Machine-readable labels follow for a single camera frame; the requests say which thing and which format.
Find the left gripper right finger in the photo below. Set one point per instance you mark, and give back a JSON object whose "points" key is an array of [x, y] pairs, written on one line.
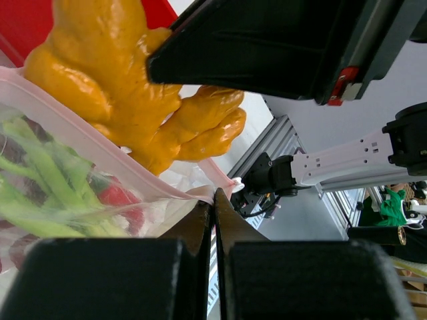
{"points": [[263, 279]]}

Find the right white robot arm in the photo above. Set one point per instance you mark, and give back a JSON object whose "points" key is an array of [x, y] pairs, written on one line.
{"points": [[395, 146]]}

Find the black cylinder with gold end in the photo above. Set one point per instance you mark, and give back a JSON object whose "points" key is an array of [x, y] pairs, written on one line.
{"points": [[388, 235]]}

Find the clear zip top bag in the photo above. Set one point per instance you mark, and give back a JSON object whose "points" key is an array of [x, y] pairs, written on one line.
{"points": [[61, 178]]}

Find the red plastic tray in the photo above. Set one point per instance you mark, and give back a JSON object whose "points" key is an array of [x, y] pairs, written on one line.
{"points": [[25, 24]]}

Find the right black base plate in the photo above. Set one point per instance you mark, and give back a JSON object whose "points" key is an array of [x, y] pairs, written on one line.
{"points": [[265, 183]]}

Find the green cloth in background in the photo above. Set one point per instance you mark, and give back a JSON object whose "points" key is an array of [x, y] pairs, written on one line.
{"points": [[391, 211]]}

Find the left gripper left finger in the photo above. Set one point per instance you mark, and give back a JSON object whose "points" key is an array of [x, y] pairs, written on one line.
{"points": [[117, 278]]}

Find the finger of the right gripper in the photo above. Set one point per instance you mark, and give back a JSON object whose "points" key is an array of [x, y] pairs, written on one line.
{"points": [[289, 49]]}

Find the aluminium mounting rail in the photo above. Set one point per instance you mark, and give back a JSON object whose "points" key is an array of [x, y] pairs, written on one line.
{"points": [[277, 139]]}

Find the red lobster toy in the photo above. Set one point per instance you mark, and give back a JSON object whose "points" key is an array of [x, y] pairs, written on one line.
{"points": [[120, 200]]}

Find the yellow ginger toy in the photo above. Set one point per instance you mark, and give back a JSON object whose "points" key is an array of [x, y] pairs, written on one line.
{"points": [[93, 61]]}

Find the green white celery toy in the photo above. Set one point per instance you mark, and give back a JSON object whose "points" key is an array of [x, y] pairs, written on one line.
{"points": [[43, 193]]}

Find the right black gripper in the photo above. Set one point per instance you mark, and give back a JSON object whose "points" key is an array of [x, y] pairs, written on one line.
{"points": [[379, 35]]}

